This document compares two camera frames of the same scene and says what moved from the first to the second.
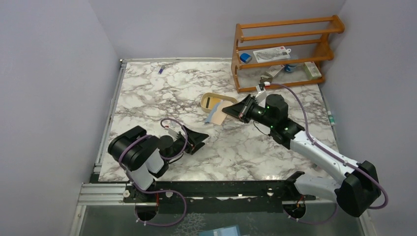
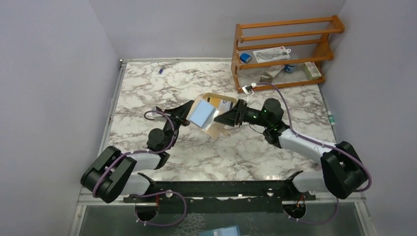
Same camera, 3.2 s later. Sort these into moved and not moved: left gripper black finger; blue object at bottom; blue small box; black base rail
Moved: left gripper black finger
Not moved: blue small box; blue object at bottom; black base rail
